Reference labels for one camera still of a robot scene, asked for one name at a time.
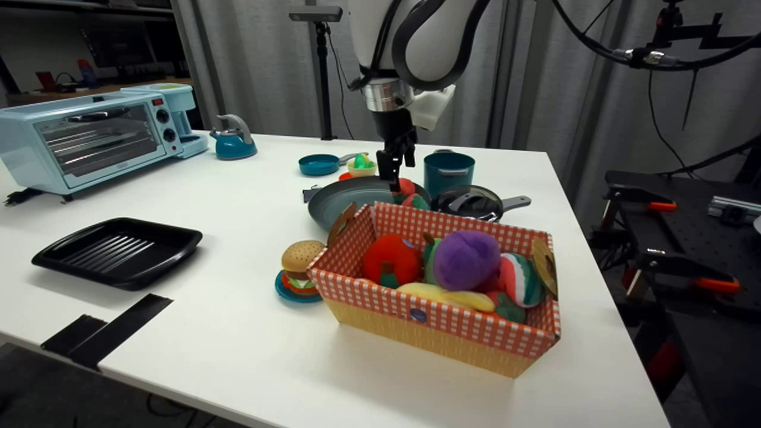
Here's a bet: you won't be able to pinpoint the blue bottle red cap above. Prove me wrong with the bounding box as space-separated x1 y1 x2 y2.
77 58 99 89

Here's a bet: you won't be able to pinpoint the wooden desk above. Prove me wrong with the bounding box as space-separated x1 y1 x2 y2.
5 76 194 109

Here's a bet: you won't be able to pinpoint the green plush vegetable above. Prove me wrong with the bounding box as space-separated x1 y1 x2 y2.
422 234 444 285

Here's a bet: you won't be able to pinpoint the teal toy kettle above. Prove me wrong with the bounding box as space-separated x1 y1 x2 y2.
209 114 259 161

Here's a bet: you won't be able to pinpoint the purple plush fruit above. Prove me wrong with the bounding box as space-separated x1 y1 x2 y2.
432 229 502 292

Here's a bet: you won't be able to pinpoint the camera on tripod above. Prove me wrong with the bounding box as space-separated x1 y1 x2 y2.
289 5 344 141

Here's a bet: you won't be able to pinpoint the red plush fruit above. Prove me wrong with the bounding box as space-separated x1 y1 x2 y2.
362 232 424 290

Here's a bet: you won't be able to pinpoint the light blue toaster oven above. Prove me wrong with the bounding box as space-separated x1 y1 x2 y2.
0 83 209 201

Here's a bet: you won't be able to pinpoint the aluminium profile bar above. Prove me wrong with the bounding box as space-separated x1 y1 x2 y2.
707 196 761 226

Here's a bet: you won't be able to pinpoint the toaster oven door handle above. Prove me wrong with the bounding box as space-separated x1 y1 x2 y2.
66 106 131 124

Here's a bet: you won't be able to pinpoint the plush watermelon slice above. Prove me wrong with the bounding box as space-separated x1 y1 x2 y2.
498 252 545 309

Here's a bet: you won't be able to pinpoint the black clamp orange handle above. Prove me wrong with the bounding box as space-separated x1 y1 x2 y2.
623 248 742 299
602 184 679 231

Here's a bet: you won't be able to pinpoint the orange checked cardboard basket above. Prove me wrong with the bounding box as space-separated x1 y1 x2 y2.
306 201 562 380

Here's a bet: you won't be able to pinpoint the black tape strips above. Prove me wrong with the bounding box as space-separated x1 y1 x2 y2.
40 292 174 370

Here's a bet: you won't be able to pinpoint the toy burger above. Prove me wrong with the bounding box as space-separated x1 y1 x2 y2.
280 239 326 297

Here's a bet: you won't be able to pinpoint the black grill tray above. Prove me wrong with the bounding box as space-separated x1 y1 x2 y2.
31 216 204 292

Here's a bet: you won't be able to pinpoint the yellow bowl with green toy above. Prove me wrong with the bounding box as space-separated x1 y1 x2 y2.
347 153 378 178

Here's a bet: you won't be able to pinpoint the red plush strawberry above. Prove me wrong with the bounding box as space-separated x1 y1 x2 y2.
392 177 430 210

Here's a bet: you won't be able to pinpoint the monitor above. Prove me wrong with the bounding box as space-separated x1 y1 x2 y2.
82 23 150 70

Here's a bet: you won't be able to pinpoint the teal toy pot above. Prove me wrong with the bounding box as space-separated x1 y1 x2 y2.
423 150 476 198

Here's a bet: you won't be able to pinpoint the black pan with glass lid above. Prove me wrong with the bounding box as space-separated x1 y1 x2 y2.
430 184 532 224

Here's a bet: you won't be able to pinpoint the camera on mount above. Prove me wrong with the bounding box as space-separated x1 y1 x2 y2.
650 0 761 52

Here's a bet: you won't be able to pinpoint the yellow plush banana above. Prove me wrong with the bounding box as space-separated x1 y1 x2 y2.
396 282 496 314

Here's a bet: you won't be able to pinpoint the grey curtain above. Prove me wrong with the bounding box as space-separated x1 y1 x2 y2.
172 0 761 229

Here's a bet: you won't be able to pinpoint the black power cable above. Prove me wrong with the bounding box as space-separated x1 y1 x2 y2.
3 187 43 207

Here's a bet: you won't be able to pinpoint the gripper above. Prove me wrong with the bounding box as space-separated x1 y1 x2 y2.
371 109 417 193

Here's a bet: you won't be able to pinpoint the red and green plush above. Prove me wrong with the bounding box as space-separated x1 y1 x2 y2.
487 291 527 325

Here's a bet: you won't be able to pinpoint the grey frying pan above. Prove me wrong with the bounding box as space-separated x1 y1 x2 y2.
303 175 432 233

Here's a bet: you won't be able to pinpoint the small teal toy pan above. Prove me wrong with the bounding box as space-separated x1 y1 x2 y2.
298 152 361 177

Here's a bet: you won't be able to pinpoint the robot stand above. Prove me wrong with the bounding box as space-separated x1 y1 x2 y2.
587 170 761 428

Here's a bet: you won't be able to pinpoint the teal toy plate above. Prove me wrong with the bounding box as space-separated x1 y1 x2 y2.
274 270 324 304

